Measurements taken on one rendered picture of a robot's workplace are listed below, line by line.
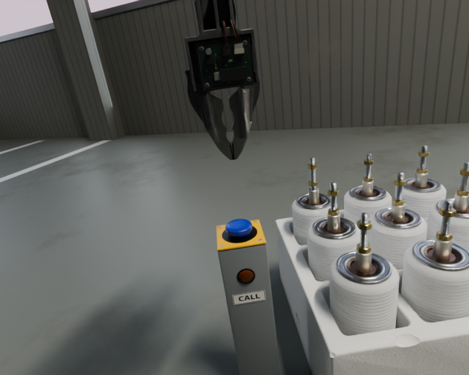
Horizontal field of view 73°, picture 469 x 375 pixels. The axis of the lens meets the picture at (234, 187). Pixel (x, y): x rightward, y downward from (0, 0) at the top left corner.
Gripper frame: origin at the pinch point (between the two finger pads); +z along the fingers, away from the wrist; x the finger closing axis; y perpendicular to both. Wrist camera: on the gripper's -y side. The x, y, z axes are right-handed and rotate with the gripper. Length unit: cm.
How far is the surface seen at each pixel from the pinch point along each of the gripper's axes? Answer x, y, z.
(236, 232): -1.1, 2.2, 11.7
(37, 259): -71, -58, 45
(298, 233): 12.5, -16.9, 25.4
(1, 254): -88, -66, 45
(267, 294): 2.2, 3.8, 22.3
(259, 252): 1.7, 3.8, 14.7
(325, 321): 10.1, 6.8, 26.5
